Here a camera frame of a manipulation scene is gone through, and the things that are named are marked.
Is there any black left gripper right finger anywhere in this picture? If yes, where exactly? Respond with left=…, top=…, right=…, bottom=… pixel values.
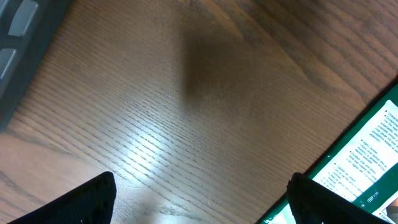
left=287, top=172, right=387, bottom=224

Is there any green white 3M package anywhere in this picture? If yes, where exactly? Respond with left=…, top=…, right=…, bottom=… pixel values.
left=258, top=82, right=397, bottom=223

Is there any grey plastic mesh basket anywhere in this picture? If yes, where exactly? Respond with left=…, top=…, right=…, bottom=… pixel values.
left=1, top=0, right=71, bottom=132

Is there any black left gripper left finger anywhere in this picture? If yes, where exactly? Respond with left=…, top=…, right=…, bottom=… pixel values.
left=9, top=171, right=117, bottom=224

